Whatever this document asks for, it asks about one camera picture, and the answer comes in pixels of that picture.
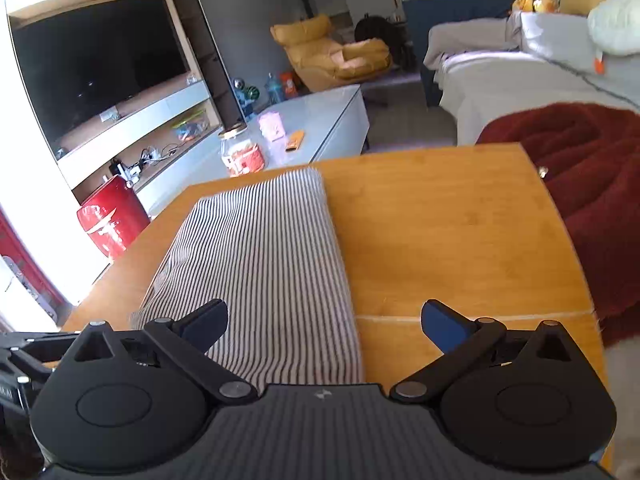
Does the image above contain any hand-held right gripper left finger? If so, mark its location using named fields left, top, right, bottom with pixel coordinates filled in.
left=59, top=299, right=261, bottom=405

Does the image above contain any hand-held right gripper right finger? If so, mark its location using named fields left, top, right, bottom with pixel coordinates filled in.
left=390, top=300, right=593, bottom=405

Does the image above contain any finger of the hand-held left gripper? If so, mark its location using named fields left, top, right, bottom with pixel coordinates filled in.
left=0, top=331, right=83, bottom=376

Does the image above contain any striped garment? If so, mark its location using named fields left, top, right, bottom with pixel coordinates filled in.
left=131, top=167, right=364, bottom=389

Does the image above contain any red mini fridge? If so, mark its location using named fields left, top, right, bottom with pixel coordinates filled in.
left=76, top=176, right=151, bottom=261

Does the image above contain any clear jar with orange label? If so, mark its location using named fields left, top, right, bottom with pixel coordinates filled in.
left=218, top=127, right=266, bottom=178

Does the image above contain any blue toy in bag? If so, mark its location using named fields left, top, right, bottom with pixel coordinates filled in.
left=172, top=117, right=209, bottom=144

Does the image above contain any dark red fleece blanket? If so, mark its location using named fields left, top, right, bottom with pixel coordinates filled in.
left=475, top=102, right=640, bottom=348

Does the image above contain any pink box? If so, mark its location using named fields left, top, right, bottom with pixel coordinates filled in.
left=257, top=111, right=286, bottom=142

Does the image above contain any white and wood TV cabinet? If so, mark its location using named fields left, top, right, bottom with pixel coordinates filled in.
left=4, top=0, right=226, bottom=207

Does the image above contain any white coffee table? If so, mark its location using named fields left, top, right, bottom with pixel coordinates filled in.
left=135, top=84, right=371, bottom=222

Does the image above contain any blue water bottle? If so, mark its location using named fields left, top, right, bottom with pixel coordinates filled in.
left=264, top=72, right=286, bottom=106

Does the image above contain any white covered sofa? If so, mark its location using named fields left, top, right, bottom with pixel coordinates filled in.
left=422, top=10, right=640, bottom=147

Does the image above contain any dark tall panel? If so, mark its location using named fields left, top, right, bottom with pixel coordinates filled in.
left=160, top=0, right=249, bottom=130

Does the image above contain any black flat television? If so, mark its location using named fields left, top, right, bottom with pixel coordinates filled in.
left=10, top=0, right=193, bottom=147

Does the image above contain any beige throw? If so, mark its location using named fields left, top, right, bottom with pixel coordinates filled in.
left=423, top=17, right=522, bottom=67

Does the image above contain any yellow armchair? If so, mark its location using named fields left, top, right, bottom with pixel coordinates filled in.
left=270, top=14, right=393, bottom=94

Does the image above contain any black chair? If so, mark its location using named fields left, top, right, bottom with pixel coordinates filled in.
left=353, top=15, right=416, bottom=69

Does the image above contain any white goose plush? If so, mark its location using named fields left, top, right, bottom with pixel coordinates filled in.
left=587, top=0, right=640, bottom=77

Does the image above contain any bundle of cables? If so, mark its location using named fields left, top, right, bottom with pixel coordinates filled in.
left=109, top=144, right=177, bottom=182

